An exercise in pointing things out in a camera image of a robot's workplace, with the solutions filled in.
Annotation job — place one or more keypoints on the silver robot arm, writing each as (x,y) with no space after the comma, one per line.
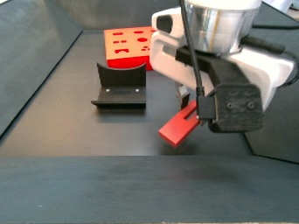
(219,24)

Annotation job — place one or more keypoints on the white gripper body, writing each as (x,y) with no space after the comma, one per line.
(225,62)

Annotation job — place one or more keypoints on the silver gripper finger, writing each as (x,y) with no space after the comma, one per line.
(181,94)

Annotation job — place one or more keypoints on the red double-square peg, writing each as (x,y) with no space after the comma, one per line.
(180,126)

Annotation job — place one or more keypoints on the black curved holder stand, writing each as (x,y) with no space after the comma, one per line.
(121,88)

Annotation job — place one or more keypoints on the red shape-sorter board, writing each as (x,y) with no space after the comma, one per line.
(126,47)

